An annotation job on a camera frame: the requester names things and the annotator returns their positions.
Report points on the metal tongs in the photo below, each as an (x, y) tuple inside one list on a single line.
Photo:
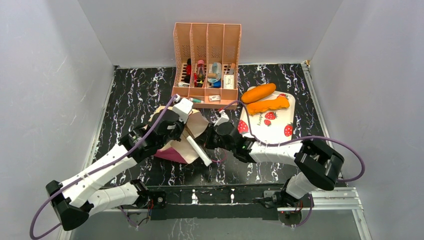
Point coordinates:
[(197, 148)]

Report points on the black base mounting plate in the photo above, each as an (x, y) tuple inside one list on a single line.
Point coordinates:
[(263, 201)]

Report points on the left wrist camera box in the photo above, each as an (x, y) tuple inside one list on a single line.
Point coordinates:
[(183, 109)]

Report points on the paper cake bag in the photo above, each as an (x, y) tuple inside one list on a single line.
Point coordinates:
[(181, 151)]

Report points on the blue tape dispenser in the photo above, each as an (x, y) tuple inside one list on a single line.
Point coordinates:
[(214, 75)]

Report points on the strawberry print tray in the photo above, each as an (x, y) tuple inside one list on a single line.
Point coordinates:
[(272, 126)]

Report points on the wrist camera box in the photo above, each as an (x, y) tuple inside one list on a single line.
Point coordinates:
[(223, 118), (183, 109)]

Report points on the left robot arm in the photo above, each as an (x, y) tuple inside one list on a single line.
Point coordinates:
[(76, 199)]

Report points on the pink capped tube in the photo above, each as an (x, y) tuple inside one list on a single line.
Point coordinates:
[(200, 74)]

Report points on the fake orange bread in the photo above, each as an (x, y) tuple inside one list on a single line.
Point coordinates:
[(268, 105)]

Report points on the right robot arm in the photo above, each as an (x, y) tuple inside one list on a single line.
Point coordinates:
[(319, 164)]

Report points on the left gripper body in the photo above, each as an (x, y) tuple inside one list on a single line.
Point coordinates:
[(176, 135)]

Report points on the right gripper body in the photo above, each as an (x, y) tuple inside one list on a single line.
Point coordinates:
[(208, 138)]

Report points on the white label box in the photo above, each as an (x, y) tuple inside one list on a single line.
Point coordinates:
[(228, 81)]

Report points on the aluminium frame rail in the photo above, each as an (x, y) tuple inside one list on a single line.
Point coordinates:
[(341, 198)]

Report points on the green marker pen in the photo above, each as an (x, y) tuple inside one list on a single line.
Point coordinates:
[(196, 100)]

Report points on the smooth orange bread loaf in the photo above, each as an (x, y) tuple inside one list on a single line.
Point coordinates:
[(258, 93)]

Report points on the small white card box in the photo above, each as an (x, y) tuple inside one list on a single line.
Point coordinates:
[(214, 98)]

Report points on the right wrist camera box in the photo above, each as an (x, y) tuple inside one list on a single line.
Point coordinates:
[(223, 118)]

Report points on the orange plastic file organizer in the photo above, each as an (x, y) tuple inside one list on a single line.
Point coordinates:
[(210, 42)]

